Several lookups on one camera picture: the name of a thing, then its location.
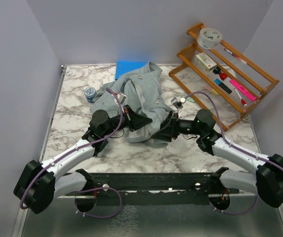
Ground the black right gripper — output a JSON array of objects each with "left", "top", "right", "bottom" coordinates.
[{"left": 152, "top": 110, "right": 203, "bottom": 142}]

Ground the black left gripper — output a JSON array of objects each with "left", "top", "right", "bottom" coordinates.
[{"left": 103, "top": 105, "right": 153, "bottom": 137}]

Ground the grey zip-up jacket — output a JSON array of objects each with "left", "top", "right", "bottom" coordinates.
[{"left": 90, "top": 62, "right": 172, "bottom": 148}]

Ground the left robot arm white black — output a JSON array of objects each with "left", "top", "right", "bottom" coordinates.
[{"left": 13, "top": 105, "right": 152, "bottom": 214}]

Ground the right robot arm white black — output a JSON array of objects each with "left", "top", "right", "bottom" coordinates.
[{"left": 151, "top": 109, "right": 283, "bottom": 208}]

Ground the mint green eraser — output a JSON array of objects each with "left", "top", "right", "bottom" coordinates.
[{"left": 186, "top": 97, "right": 195, "bottom": 103}]

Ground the blue patterned round container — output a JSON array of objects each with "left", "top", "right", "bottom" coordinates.
[{"left": 84, "top": 87, "right": 97, "bottom": 103}]

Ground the blue paper sheet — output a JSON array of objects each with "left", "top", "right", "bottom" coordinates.
[{"left": 115, "top": 60, "right": 146, "bottom": 80}]

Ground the yellow highlighter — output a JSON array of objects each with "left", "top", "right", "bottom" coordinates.
[{"left": 211, "top": 88, "right": 219, "bottom": 95}]

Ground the blue black highlighter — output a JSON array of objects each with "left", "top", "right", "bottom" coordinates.
[{"left": 214, "top": 79, "right": 232, "bottom": 94}]

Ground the wooden two-tier rack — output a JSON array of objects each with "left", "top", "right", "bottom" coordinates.
[{"left": 169, "top": 23, "right": 279, "bottom": 131}]

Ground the white green small box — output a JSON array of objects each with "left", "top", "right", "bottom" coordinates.
[{"left": 195, "top": 52, "right": 217, "bottom": 72}]

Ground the red white marker pen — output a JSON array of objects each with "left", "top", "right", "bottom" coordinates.
[{"left": 234, "top": 88, "right": 247, "bottom": 107}]

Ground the pink highlighter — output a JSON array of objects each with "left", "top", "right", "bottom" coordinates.
[{"left": 230, "top": 79, "right": 257, "bottom": 102}]

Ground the clear tape roll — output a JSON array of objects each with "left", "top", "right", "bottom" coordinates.
[{"left": 197, "top": 28, "right": 223, "bottom": 50}]

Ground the red pen on top shelf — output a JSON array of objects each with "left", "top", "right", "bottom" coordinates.
[{"left": 222, "top": 47, "right": 248, "bottom": 65}]

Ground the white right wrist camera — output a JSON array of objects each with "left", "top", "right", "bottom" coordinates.
[{"left": 171, "top": 97, "right": 186, "bottom": 118}]

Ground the aluminium frame rail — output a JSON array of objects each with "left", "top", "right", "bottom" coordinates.
[{"left": 10, "top": 175, "right": 283, "bottom": 237}]

